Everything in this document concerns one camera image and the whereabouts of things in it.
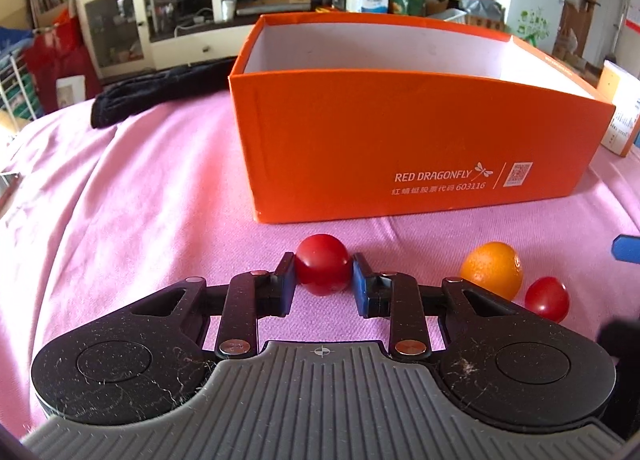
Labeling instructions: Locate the small red tomato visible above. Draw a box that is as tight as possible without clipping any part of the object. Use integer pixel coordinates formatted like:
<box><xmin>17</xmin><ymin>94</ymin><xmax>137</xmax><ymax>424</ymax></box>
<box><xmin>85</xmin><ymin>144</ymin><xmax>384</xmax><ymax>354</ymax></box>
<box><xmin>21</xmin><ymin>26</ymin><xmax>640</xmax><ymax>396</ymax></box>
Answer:
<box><xmin>525</xmin><ymin>277</ymin><xmax>570</xmax><ymax>323</ymax></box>

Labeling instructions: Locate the orange white carton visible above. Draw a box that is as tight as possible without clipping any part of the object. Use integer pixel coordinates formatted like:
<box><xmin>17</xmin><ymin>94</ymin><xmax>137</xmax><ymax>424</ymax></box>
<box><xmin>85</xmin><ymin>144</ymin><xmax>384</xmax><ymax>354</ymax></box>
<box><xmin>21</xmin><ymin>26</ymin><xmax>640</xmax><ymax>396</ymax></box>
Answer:
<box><xmin>597</xmin><ymin>61</ymin><xmax>640</xmax><ymax>157</ymax></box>

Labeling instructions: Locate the pink flowered bed sheet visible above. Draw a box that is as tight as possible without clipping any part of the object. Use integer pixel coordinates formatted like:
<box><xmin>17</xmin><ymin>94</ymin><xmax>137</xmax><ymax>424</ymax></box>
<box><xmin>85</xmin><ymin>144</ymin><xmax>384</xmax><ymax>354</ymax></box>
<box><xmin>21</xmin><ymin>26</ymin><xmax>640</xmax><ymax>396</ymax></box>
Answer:
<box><xmin>1</xmin><ymin>92</ymin><xmax>639</xmax><ymax>436</ymax></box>

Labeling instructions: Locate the orange shoe box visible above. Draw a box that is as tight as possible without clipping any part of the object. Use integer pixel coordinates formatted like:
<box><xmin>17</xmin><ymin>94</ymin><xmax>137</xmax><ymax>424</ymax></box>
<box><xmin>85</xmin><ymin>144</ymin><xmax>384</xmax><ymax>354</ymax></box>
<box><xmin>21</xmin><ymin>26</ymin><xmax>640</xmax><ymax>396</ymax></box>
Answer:
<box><xmin>229</xmin><ymin>13</ymin><xmax>614</xmax><ymax>224</ymax></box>

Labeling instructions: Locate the black folded cloth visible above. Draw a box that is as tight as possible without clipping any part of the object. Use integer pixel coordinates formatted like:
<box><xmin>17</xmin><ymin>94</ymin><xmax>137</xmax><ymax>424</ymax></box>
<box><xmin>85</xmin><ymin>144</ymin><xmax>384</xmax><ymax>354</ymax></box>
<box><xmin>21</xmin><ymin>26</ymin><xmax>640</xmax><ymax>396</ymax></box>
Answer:
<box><xmin>90</xmin><ymin>56</ymin><xmax>236</xmax><ymax>129</ymax></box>

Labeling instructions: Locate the white tv cabinet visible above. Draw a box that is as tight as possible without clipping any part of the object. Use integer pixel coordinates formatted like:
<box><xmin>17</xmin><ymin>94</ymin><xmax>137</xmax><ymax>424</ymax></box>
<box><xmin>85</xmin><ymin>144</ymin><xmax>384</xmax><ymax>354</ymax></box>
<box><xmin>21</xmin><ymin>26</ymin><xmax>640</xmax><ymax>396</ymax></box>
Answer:
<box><xmin>150</xmin><ymin>0</ymin><xmax>359</xmax><ymax>70</ymax></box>

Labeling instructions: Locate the red shopping bag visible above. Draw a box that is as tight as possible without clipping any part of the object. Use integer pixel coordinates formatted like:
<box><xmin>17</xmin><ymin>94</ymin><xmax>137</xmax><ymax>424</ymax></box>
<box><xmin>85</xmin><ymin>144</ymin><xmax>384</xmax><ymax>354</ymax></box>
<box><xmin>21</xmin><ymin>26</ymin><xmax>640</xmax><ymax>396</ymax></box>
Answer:
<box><xmin>24</xmin><ymin>11</ymin><xmax>102</xmax><ymax>113</ymax></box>

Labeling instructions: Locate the white glass door cabinet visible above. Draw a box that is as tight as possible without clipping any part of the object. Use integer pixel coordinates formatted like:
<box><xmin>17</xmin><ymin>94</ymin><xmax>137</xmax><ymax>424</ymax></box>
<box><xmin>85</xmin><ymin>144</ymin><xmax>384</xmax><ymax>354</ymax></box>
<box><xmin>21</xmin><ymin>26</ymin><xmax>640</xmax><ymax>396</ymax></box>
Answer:
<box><xmin>76</xmin><ymin>0</ymin><xmax>154</xmax><ymax>80</ymax></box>

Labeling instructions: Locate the white wire trolley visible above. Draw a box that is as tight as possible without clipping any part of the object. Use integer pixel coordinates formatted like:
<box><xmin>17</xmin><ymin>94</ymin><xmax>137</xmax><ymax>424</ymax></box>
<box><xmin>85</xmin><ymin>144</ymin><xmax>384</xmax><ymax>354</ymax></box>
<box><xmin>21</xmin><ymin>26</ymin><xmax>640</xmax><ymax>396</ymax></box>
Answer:
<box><xmin>1</xmin><ymin>48</ymin><xmax>44</xmax><ymax>121</ymax></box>

